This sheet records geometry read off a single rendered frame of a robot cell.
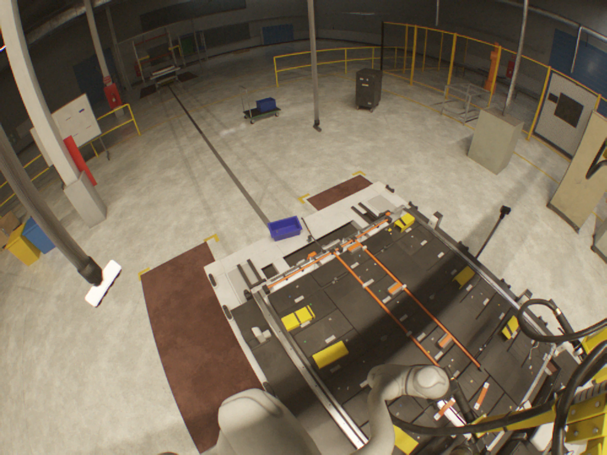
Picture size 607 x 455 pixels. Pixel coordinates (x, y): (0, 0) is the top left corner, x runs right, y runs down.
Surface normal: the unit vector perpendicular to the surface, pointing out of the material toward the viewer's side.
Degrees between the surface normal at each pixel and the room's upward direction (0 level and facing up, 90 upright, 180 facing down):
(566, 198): 90
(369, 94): 90
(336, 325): 0
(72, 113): 90
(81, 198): 90
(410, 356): 0
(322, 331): 0
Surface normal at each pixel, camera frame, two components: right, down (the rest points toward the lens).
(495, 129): -0.85, 0.42
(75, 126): 0.63, 0.54
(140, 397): -0.07, -0.69
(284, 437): 0.36, -0.83
